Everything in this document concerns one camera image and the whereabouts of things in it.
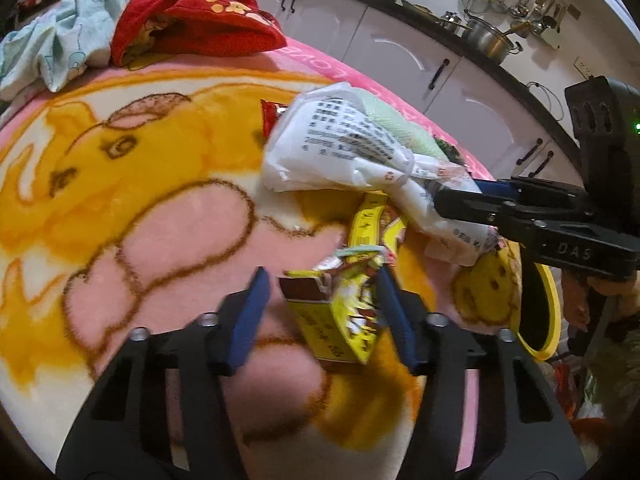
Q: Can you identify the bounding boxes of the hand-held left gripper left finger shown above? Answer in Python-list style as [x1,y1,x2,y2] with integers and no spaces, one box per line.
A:
[55,266,271,480]

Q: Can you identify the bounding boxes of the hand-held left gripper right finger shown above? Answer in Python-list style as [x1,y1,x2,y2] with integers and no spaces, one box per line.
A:
[375,264,588,480]

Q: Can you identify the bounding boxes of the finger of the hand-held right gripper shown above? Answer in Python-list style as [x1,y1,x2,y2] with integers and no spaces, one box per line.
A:
[432,185,507,232]
[472,177,589,202]

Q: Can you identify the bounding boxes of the yellow paper box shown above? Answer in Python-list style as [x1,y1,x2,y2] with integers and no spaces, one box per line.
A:
[279,247,388,366]

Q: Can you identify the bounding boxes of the yellow snack wrapper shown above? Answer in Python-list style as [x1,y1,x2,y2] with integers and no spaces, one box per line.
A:
[346,192,408,261]

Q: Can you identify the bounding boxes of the yellow rimmed waste bin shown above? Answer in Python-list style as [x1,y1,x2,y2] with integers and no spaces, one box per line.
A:
[515,260,561,363]

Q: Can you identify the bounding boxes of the white and green printed bag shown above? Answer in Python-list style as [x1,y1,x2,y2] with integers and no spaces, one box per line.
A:
[262,82,501,266]

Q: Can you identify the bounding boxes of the red snack packet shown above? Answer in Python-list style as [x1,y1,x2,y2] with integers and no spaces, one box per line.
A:
[260,99,291,138]

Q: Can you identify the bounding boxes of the person's right hand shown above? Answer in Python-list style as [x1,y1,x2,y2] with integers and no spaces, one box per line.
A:
[561,265,608,333]

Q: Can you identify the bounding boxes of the black kitchen countertop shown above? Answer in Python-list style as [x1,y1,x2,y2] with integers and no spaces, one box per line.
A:
[115,0,583,151]

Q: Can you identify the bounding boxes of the steel cooking pot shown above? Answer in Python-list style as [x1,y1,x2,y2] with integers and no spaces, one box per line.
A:
[462,15,523,63]

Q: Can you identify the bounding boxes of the pink cartoon printed blanket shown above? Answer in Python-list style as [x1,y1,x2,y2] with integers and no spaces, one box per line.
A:
[0,35,526,480]

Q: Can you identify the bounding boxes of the white lower cabinets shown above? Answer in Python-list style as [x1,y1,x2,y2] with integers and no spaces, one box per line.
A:
[240,0,586,181]

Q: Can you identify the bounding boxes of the row of hanging kitchen utensils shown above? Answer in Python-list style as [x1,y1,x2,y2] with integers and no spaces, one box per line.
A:
[490,0,581,51]

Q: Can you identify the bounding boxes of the red cloth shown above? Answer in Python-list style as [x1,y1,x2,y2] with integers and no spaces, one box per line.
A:
[110,0,288,67]

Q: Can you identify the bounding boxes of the light blue cloth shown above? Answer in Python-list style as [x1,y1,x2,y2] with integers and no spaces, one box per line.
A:
[0,0,161,101]

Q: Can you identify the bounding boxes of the black power cable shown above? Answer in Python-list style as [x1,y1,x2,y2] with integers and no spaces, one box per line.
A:
[525,81,566,121]

